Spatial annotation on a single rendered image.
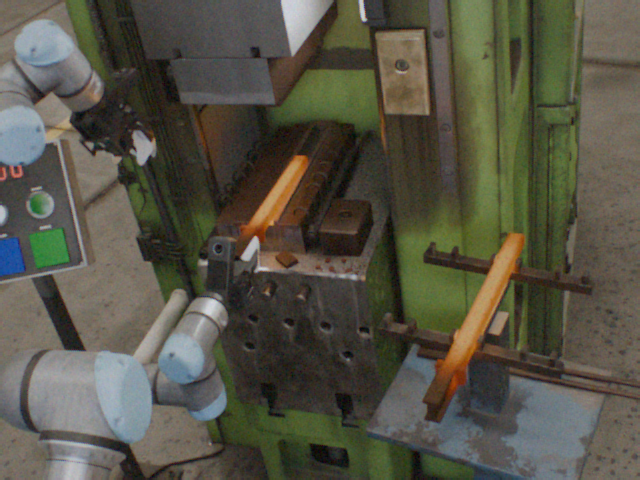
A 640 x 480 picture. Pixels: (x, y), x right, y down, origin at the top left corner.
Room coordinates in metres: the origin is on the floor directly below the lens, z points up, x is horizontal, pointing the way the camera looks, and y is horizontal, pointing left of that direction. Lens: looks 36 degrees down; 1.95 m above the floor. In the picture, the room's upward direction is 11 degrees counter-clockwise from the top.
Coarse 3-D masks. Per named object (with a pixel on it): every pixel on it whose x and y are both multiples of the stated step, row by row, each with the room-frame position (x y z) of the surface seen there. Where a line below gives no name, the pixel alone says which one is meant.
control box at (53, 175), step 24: (48, 144) 1.56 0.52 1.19; (24, 168) 1.53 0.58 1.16; (48, 168) 1.53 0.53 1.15; (72, 168) 1.58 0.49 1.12; (0, 192) 1.52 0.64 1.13; (24, 192) 1.51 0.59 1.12; (48, 192) 1.51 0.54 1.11; (72, 192) 1.51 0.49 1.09; (24, 216) 1.49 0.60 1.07; (48, 216) 1.48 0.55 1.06; (72, 216) 1.48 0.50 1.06; (24, 240) 1.46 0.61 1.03; (72, 240) 1.45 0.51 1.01; (24, 264) 1.44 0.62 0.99; (72, 264) 1.43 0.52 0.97
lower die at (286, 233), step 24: (288, 144) 1.73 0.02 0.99; (336, 144) 1.68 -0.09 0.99; (264, 168) 1.65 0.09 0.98; (312, 168) 1.59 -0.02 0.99; (336, 168) 1.61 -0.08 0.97; (240, 192) 1.57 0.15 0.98; (264, 192) 1.53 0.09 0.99; (312, 192) 1.49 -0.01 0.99; (240, 216) 1.46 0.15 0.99; (288, 216) 1.42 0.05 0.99; (312, 216) 1.44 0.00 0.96; (288, 240) 1.39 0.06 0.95
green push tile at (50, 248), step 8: (40, 232) 1.46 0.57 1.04; (48, 232) 1.46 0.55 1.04; (56, 232) 1.46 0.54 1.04; (64, 232) 1.46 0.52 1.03; (32, 240) 1.45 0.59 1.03; (40, 240) 1.45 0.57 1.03; (48, 240) 1.45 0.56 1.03; (56, 240) 1.45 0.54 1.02; (64, 240) 1.45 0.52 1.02; (32, 248) 1.45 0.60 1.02; (40, 248) 1.44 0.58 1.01; (48, 248) 1.44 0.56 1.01; (56, 248) 1.44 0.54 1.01; (64, 248) 1.44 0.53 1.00; (40, 256) 1.43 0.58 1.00; (48, 256) 1.43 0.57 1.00; (56, 256) 1.43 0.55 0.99; (64, 256) 1.43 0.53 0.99; (40, 264) 1.43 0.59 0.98; (48, 264) 1.42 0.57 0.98; (56, 264) 1.42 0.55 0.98
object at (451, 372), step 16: (512, 240) 1.17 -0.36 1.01; (512, 256) 1.13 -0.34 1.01; (496, 272) 1.09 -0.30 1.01; (496, 288) 1.05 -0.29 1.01; (480, 304) 1.02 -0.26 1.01; (480, 320) 0.98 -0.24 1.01; (464, 336) 0.95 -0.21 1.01; (448, 352) 0.92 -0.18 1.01; (464, 352) 0.92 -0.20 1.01; (448, 368) 0.88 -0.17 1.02; (464, 368) 0.88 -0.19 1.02; (432, 384) 0.85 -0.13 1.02; (448, 384) 0.85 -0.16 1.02; (432, 400) 0.82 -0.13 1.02; (448, 400) 0.85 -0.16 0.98; (432, 416) 0.82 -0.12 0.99
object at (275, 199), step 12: (300, 156) 1.63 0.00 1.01; (288, 168) 1.58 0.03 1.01; (300, 168) 1.58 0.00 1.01; (288, 180) 1.52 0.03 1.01; (276, 192) 1.48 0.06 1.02; (288, 192) 1.50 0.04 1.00; (264, 204) 1.44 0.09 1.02; (276, 204) 1.44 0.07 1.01; (264, 216) 1.39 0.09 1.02; (240, 228) 1.35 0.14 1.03; (252, 228) 1.34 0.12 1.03; (264, 228) 1.37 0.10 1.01; (240, 240) 1.31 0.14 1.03; (264, 240) 1.34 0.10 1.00; (240, 252) 1.27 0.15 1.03
